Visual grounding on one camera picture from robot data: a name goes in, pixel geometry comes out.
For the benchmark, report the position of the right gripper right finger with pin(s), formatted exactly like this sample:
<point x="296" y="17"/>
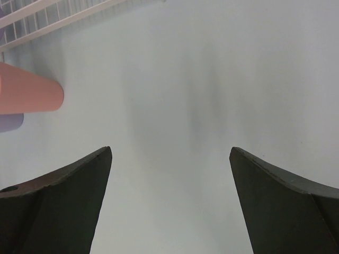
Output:
<point x="284" y="212"/>

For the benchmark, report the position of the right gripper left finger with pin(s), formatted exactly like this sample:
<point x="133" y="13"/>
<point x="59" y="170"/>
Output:
<point x="56" y="212"/>

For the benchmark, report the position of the small purple cup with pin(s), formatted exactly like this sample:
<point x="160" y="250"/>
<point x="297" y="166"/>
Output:
<point x="10" y="122"/>

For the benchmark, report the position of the pink cup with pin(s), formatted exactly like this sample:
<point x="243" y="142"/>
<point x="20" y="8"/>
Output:
<point x="26" y="92"/>

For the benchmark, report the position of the large purple cup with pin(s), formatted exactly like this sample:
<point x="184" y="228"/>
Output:
<point x="2" y="31"/>

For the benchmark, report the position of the white wire dish rack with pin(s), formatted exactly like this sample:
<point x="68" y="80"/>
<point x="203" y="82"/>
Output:
<point x="25" y="21"/>

